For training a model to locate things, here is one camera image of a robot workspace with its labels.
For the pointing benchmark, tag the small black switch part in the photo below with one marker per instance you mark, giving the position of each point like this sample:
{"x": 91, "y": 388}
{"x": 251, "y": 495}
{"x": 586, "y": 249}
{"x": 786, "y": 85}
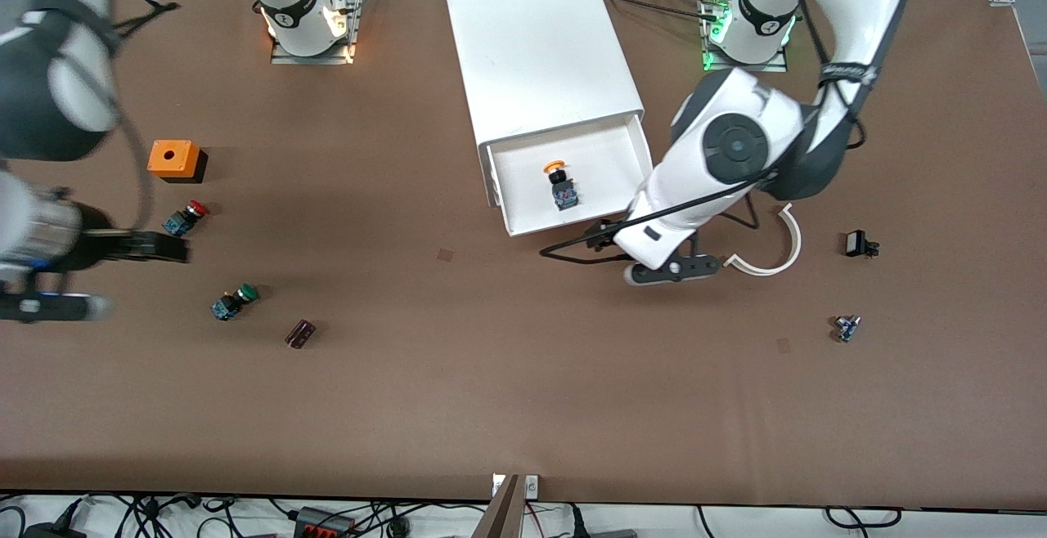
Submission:
{"x": 856, "y": 243}

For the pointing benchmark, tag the yellow push button switch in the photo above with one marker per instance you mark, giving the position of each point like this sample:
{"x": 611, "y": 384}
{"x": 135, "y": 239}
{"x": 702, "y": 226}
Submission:
{"x": 563, "y": 195}

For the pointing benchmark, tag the small white metal bracket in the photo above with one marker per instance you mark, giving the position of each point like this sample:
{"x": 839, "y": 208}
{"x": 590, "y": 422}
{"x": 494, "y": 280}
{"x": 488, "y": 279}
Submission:
{"x": 497, "y": 485}
{"x": 532, "y": 486}

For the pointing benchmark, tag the orange button enclosure box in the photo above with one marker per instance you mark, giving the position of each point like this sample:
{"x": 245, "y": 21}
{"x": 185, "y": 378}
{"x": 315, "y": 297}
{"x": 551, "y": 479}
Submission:
{"x": 172, "y": 158}

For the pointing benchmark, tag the red push button switch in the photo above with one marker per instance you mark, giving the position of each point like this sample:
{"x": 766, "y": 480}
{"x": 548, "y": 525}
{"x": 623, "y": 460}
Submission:
{"x": 184, "y": 219}

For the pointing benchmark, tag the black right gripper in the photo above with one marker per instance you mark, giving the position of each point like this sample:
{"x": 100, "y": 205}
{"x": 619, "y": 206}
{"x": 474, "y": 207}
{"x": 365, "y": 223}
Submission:
{"x": 96, "y": 246}

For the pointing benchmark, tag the white curved plastic strip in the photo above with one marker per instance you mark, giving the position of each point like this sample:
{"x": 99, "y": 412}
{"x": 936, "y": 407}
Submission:
{"x": 797, "y": 244}

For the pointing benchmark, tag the black power adapter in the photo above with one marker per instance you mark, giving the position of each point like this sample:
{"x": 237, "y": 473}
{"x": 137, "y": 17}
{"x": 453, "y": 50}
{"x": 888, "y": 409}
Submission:
{"x": 49, "y": 531}

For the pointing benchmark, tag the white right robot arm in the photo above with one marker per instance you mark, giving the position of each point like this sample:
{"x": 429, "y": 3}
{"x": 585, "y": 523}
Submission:
{"x": 294, "y": 6}

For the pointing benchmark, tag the green push button switch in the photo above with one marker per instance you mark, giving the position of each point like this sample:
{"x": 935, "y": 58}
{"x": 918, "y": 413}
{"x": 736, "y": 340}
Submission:
{"x": 233, "y": 302}

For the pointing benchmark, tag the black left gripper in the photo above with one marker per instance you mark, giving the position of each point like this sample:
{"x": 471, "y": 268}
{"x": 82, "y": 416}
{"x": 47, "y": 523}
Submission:
{"x": 604, "y": 233}

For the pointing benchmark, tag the dark purple small component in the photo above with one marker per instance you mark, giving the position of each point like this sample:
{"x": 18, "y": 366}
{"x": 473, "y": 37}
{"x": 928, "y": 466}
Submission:
{"x": 300, "y": 334}

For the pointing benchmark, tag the small blue electronic part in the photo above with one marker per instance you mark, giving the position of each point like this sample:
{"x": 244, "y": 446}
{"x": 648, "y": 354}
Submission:
{"x": 847, "y": 328}

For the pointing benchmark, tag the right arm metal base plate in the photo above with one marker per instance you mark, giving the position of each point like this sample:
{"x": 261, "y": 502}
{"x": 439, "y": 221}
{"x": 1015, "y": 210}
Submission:
{"x": 355, "y": 23}

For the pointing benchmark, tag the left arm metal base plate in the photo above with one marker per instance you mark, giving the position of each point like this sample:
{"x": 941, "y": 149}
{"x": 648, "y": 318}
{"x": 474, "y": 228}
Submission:
{"x": 777, "y": 67}

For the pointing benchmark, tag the black power strip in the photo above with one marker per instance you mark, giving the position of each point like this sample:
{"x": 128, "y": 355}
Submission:
{"x": 323, "y": 526}

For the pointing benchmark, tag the brown wooden post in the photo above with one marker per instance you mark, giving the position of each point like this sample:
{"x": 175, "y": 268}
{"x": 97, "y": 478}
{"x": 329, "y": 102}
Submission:
{"x": 501, "y": 517}

